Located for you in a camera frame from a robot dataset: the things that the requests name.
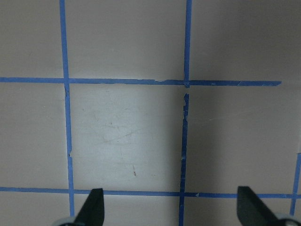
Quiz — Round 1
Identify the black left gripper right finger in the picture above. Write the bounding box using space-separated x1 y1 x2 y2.
237 186 286 226

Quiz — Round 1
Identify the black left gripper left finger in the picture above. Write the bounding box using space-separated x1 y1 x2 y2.
73 188 104 226

